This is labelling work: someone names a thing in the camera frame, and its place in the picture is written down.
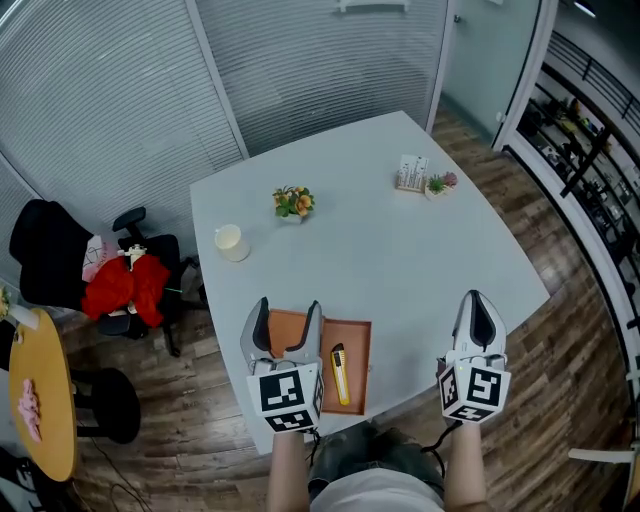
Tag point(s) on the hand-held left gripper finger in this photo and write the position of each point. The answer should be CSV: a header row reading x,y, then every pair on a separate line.
x,y
314,340
248,335

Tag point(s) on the cream mug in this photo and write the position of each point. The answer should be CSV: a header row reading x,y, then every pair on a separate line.
x,y
232,244

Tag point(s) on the white square table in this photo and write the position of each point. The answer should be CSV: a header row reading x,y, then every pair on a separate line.
x,y
370,250

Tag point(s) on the pink cloth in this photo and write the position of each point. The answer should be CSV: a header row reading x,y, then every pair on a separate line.
x,y
30,410

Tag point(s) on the black metal railing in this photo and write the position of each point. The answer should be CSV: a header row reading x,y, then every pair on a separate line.
x,y
587,165

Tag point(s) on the white vase with flowers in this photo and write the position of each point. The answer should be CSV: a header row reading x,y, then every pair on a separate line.
x,y
22,316

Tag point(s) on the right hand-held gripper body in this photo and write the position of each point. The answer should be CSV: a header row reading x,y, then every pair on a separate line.
x,y
475,387

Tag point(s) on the person's white shirt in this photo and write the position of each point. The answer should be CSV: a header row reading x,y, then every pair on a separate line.
x,y
375,492

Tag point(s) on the person's left forearm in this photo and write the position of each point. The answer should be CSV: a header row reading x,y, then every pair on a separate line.
x,y
287,470

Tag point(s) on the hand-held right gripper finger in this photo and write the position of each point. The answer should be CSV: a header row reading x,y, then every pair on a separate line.
x,y
500,337
461,332

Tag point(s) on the black round stool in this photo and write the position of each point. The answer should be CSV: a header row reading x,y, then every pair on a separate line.
x,y
112,405

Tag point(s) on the black office chair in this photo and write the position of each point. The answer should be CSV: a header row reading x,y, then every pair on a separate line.
x,y
47,250

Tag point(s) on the person's dark shorts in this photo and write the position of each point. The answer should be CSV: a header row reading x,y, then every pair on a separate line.
x,y
370,447

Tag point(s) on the wall paper holder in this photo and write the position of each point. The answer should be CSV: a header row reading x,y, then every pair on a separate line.
x,y
372,5

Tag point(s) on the frosted glass door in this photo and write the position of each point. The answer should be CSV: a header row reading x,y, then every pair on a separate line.
x,y
485,65

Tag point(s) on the orange shallow tray box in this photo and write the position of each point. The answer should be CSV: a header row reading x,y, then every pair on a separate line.
x,y
357,365

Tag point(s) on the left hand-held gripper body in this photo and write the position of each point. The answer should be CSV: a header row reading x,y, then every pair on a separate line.
x,y
287,395

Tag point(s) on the red cloth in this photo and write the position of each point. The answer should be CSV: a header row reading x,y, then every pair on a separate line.
x,y
120,290

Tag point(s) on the black ceiling lamp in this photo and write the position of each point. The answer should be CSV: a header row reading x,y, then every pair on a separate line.
x,y
584,7

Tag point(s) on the small potted succulent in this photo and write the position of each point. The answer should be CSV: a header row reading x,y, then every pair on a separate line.
x,y
440,186

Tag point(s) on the yellow utility knife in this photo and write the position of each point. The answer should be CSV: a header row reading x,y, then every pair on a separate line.
x,y
341,377

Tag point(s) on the cream plush toy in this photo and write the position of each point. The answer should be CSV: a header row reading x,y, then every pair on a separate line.
x,y
134,254

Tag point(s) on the person's right forearm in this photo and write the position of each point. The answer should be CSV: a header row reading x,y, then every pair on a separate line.
x,y
467,465

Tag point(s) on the potted orange flower plant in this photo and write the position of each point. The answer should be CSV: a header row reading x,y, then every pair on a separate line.
x,y
295,202

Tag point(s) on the round wooden table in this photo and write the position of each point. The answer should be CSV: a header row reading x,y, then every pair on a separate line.
x,y
42,400

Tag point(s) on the pink bag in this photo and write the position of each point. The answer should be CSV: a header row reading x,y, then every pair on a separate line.
x,y
97,255

